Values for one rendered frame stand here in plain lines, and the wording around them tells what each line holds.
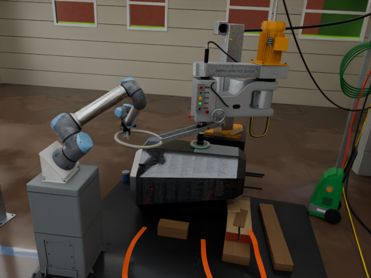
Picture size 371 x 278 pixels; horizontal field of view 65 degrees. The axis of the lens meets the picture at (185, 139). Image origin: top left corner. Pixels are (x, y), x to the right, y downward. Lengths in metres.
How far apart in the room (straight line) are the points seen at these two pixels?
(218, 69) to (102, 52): 7.06
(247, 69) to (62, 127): 1.75
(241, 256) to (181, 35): 7.19
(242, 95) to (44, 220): 2.08
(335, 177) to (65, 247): 2.74
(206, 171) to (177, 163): 0.30
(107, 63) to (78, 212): 7.61
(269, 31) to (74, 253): 2.61
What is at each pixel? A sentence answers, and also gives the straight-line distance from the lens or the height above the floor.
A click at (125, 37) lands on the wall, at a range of 9.37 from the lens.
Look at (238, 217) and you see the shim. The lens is 3.09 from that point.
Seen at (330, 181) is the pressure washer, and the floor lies 0.49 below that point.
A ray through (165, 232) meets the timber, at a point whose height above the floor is 0.07.
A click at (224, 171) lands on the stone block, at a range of 2.90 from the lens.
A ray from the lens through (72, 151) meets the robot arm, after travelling 2.29.
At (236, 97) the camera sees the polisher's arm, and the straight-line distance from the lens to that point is 2.99.
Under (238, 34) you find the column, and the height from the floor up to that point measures 1.94.
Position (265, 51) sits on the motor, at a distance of 3.08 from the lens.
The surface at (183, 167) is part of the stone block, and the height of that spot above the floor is 0.68.
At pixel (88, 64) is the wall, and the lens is 9.86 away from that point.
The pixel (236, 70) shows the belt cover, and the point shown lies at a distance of 2.92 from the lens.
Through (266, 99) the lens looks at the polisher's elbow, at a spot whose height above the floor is 1.33.
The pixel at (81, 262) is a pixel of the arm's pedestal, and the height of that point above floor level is 0.18.
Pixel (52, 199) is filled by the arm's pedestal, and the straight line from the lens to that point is 2.40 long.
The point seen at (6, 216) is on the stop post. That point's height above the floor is 0.01.
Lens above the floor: 1.97
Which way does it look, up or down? 21 degrees down
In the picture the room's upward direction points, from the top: 3 degrees clockwise
